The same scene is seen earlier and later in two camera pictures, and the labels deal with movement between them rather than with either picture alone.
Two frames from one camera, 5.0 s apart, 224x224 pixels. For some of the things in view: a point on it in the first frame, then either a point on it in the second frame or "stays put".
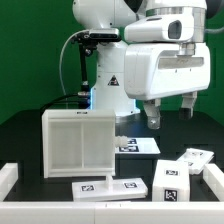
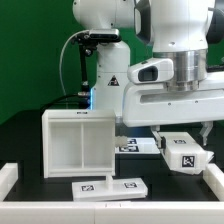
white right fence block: [214, 178] stays put
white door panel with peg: [109, 190] stays put
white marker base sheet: [139, 145] stays put
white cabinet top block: [171, 181] -> [184, 153]
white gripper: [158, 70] -> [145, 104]
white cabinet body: [78, 143] stays put
